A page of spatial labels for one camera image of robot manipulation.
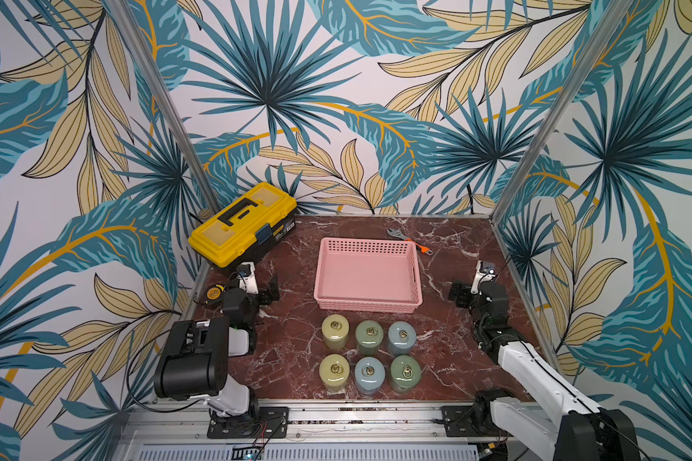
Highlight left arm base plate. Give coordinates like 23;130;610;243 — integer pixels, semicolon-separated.
207;406;289;440

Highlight dark green canister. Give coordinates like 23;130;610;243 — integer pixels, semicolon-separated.
355;320;384;357

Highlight yellow black plastic toolbox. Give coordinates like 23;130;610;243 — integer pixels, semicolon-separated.
188;182;297;273

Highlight right aluminium frame post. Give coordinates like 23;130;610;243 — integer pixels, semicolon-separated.
490;0;632;227

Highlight aluminium front rail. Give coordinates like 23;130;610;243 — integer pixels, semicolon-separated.
111;400;537;460

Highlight left aluminium frame post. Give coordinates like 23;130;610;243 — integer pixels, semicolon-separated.
106;0;222;212

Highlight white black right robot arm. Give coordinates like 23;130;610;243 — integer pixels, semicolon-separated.
442;278;647;460

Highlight yellow-green canister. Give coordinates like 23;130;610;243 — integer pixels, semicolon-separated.
318;355;350;393
321;314;350;351

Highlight adjustable wrench orange handle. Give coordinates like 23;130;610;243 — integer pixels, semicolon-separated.
386;229;434;255

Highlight aluminium frame post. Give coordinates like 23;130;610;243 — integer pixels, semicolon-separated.
490;0;632;227
106;0;222;212

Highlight pink perforated plastic basket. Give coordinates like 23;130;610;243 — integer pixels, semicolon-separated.
313;237;423;314

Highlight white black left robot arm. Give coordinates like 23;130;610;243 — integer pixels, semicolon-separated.
154;276;280;422

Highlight blue canister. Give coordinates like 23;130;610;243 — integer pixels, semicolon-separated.
388;321;417;357
354;357;386;396

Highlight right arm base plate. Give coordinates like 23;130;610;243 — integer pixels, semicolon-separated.
440;403;498;438

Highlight yellow black tape measure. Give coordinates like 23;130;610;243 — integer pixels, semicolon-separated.
202;284;226;307

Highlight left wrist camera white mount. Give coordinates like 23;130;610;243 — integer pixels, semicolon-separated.
236;261;260;295

